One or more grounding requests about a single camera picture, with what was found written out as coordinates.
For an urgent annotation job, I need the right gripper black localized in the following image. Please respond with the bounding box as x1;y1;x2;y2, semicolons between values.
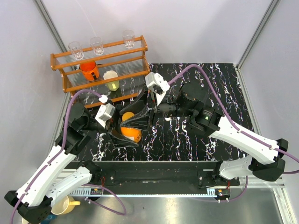
120;84;193;131

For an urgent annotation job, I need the orange bottle cap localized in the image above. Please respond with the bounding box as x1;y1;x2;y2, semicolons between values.
121;112;134;122

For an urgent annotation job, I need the orange juice bottle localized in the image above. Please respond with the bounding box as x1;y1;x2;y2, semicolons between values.
121;127;142;143

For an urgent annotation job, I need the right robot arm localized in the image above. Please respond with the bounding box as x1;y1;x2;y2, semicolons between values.
120;83;288;185

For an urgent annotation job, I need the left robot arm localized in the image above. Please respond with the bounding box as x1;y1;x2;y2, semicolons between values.
4;103;138;224

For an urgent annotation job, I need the orange mug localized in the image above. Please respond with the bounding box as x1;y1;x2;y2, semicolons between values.
79;62;100;81

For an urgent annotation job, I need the orange wooden shelf rack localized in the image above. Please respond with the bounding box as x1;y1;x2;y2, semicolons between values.
50;36;150;102

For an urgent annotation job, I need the right clear glass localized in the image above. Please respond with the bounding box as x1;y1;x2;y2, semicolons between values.
122;30;135;49

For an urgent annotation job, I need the clear glass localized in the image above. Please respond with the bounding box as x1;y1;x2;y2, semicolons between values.
89;36;104;56
68;42;84;60
122;30;135;49

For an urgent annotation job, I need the middle clear glass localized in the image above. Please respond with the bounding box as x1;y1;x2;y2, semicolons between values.
89;36;104;56

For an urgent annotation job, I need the left clear glass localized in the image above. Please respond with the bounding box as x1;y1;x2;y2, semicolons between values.
68;42;84;60

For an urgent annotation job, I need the yellow mug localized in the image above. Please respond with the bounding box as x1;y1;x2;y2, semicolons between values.
51;196;81;215

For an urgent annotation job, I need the cream blue mug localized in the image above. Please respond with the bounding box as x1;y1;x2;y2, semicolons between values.
21;213;57;224

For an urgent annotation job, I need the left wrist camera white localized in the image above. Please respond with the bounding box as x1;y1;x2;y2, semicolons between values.
95;95;115;128

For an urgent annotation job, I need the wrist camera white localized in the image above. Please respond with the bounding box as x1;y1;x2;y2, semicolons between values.
95;95;115;128
145;72;170;106

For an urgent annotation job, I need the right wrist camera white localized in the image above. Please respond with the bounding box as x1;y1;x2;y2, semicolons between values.
145;72;170;106

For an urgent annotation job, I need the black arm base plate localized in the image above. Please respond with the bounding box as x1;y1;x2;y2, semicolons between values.
46;160;241;196

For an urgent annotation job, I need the grey slotted cable duct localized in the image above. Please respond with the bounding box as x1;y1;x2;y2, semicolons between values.
69;187;217;198

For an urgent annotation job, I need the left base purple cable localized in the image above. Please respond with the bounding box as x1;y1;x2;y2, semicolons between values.
81;183;128;216

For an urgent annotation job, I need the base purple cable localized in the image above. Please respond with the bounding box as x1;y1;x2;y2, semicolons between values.
193;175;248;203
81;183;128;216

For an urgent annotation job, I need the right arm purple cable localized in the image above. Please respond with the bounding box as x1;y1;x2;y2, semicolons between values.
167;64;299;175

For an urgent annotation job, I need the corner aluminium post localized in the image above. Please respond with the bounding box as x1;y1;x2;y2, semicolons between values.
33;0;67;52
236;0;281;70

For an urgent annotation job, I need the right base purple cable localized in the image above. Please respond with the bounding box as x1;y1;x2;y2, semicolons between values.
193;175;248;203

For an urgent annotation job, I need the aluminium front rail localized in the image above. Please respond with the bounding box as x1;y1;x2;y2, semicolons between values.
56;176;299;224

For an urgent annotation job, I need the right corner aluminium post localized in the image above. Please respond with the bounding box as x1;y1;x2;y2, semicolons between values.
236;0;281;70

